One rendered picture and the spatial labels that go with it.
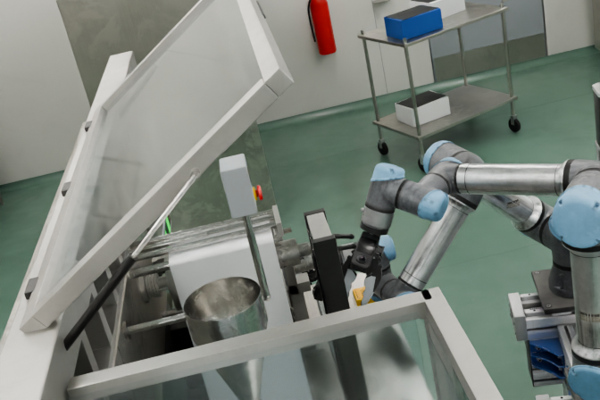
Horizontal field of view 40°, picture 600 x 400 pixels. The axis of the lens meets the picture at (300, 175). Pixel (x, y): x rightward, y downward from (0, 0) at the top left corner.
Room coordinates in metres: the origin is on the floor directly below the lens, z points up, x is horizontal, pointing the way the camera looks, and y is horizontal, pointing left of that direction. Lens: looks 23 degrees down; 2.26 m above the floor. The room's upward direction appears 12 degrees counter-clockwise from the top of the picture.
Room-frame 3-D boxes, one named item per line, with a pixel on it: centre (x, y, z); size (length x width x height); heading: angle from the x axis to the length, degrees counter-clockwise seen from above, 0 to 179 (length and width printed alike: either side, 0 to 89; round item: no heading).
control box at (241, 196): (1.43, 0.11, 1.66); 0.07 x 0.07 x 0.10; 2
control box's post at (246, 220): (1.43, 0.12, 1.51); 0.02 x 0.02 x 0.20
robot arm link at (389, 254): (2.05, -0.16, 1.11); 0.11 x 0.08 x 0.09; 93
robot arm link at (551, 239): (2.11, -0.75, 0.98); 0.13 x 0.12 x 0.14; 18
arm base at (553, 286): (2.10, -0.75, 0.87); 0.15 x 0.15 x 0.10
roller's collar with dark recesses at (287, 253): (1.73, 0.07, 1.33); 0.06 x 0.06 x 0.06; 3
